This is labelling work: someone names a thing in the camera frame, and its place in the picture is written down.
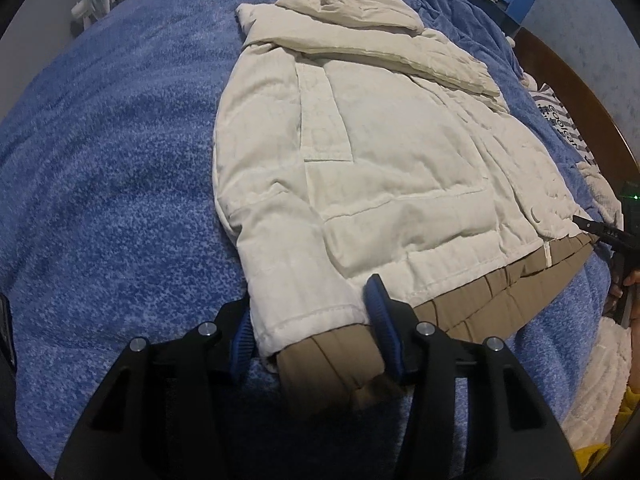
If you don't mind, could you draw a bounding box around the white fan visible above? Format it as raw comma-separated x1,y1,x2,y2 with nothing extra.
70,0,121,28

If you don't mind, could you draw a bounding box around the plain blue fleece blanket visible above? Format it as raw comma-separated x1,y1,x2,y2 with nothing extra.
400,0,521,76

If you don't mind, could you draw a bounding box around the yellow cloth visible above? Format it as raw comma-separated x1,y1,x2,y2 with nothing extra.
572,387,640,476

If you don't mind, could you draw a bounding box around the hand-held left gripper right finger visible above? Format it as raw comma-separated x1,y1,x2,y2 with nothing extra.
364,274,583,480

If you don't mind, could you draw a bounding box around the white fleece blanket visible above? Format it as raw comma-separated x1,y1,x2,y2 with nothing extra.
562,317,633,448

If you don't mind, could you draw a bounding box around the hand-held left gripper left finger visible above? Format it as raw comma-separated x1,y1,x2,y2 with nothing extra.
52,300,256,480

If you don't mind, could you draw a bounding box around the white fluffy cloth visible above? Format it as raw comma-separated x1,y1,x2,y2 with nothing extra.
580,160,626,223

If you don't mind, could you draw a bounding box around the person's right hand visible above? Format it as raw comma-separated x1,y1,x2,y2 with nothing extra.
607,270,640,333

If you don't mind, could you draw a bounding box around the striped printed cloth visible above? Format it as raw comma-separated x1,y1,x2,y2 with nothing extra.
530,85,601,166

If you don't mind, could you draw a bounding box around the mottled blue blanket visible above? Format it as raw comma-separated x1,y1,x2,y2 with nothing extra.
0,0,631,480

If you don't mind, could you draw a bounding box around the brown wooden headboard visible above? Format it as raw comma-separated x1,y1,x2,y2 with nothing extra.
515,25,640,181

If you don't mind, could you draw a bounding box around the cream hooded jacket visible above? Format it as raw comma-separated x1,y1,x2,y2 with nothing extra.
212,0,596,418

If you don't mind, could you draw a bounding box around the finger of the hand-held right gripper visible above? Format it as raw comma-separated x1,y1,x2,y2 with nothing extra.
572,215,640,252

